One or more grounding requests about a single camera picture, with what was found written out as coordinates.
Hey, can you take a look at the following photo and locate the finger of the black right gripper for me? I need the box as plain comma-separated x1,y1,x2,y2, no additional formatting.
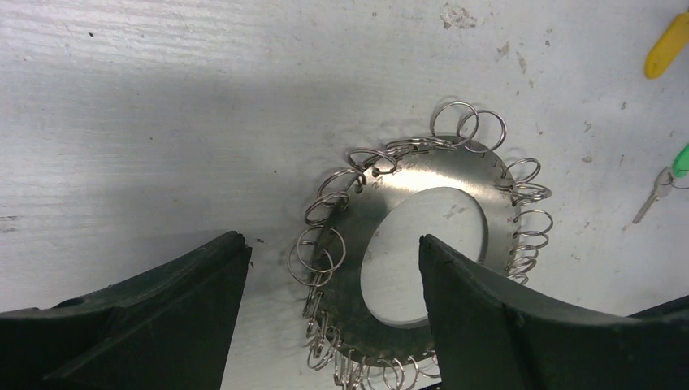
630,296,689,319

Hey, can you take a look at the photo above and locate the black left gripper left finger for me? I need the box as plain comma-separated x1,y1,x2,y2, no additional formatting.
1,232,252,389

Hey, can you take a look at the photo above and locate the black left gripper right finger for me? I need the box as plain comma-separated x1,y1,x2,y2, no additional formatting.
418,235,688,389

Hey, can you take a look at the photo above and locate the metal disc with key rings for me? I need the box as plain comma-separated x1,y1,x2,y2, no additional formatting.
287,102,552,389

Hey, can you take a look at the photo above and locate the key with green tag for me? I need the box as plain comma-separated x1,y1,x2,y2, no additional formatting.
632,145,688,224

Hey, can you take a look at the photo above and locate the key with yellow tag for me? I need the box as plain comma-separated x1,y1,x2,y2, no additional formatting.
643,11,688,80

